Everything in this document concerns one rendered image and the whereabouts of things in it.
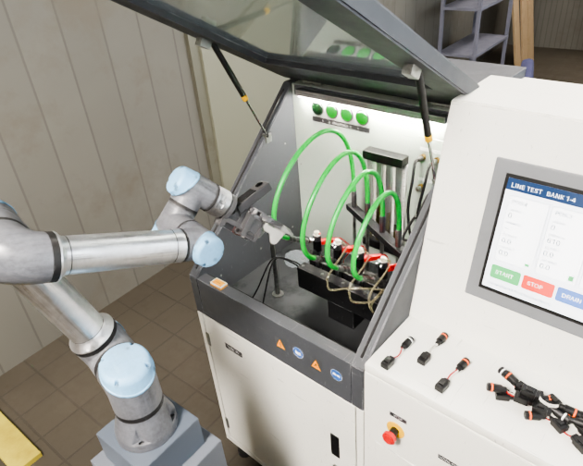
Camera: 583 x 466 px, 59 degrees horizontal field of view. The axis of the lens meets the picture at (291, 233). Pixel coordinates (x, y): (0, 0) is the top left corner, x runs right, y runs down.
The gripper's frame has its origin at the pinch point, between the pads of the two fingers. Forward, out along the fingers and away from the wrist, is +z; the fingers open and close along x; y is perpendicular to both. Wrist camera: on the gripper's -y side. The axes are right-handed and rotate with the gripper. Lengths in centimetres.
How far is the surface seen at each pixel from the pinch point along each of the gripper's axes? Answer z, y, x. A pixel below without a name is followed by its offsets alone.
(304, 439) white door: 48, 57, -4
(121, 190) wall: 15, 8, -181
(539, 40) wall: 483, -447, -315
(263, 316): 10.8, 25.1, -4.6
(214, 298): 6.9, 27.9, -27.3
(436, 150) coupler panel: 25, -40, 16
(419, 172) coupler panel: 29.8, -34.8, 9.7
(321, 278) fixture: 23.6, 7.3, -2.9
